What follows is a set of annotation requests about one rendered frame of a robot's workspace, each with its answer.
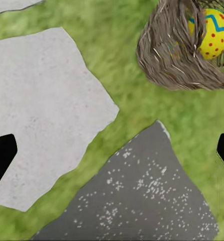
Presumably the easter egg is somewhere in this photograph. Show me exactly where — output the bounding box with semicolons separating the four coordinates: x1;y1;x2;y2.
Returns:
187;7;224;61

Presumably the wicker basket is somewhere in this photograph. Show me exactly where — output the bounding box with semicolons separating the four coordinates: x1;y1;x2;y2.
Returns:
136;0;224;91

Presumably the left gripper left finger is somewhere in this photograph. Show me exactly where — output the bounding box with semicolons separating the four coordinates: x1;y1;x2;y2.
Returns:
0;134;18;180

